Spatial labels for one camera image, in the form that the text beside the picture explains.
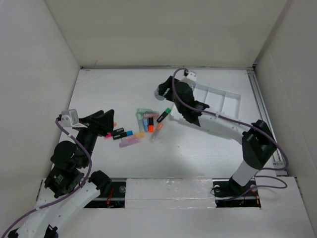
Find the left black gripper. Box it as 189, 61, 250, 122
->
74, 108, 114, 166

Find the blue patterned tape roll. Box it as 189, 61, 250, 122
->
154, 90, 165, 101

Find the green cap black highlighter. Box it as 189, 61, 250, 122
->
157, 108, 171, 123

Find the green eraser case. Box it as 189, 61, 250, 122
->
137, 108, 153, 114

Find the purple translucent marker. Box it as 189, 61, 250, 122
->
119, 138, 141, 148

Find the pink eraser case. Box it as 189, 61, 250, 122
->
143, 113, 159, 118

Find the green cap clear marker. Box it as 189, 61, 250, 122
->
137, 113, 145, 132

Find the yellow cap translucent marker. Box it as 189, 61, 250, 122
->
124, 132, 145, 140

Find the orange cap black highlighter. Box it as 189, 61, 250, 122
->
148, 118, 154, 132

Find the blue cap clear marker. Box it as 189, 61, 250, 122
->
143, 118, 148, 132

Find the orange cap clear marker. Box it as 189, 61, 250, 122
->
149, 122, 163, 142

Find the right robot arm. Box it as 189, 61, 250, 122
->
155, 75, 276, 198

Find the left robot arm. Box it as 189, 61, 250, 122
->
2, 109, 114, 238

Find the blue cap black highlighter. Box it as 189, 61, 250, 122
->
112, 130, 133, 140

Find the white divided organizer tray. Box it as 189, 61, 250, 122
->
170, 81, 241, 136

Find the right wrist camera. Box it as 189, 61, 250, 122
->
181, 71, 197, 84

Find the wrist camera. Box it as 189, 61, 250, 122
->
60, 109, 80, 127
181, 71, 197, 84

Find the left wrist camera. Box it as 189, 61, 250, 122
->
60, 109, 80, 127

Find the metal mounting rail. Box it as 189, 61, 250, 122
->
86, 178, 261, 209

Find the aluminium frame profile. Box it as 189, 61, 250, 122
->
247, 67, 289, 177

